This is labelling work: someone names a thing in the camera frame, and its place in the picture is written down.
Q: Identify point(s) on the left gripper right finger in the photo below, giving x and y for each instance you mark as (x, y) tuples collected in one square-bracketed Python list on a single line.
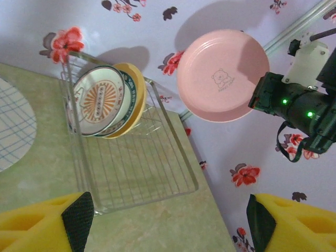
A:
[(302, 231)]

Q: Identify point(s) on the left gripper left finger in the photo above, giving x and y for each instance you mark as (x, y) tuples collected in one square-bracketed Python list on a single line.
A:
[(31, 231)]

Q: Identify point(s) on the pink plate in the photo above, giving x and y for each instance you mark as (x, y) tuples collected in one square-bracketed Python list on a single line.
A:
[(210, 65)]

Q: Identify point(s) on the white grid pattern plate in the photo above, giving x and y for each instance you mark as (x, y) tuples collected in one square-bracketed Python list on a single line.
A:
[(13, 118)]

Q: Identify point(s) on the yellow plate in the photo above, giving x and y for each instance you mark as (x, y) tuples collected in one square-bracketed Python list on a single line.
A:
[(140, 89)]

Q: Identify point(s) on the green rim plate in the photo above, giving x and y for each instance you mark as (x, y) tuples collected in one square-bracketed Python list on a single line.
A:
[(128, 105)]

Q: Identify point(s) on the white sunburst pattern plate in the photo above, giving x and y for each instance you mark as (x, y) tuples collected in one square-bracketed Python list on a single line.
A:
[(99, 99)]

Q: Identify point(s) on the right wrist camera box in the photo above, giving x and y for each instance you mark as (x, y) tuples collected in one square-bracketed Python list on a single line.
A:
[(307, 63)]

